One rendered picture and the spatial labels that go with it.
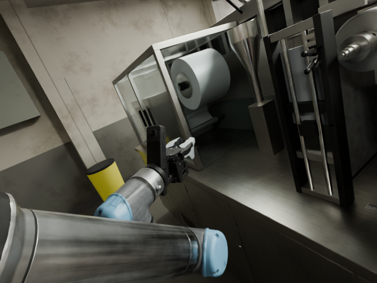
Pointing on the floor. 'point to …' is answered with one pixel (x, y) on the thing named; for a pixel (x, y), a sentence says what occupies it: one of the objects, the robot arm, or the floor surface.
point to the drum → (105, 177)
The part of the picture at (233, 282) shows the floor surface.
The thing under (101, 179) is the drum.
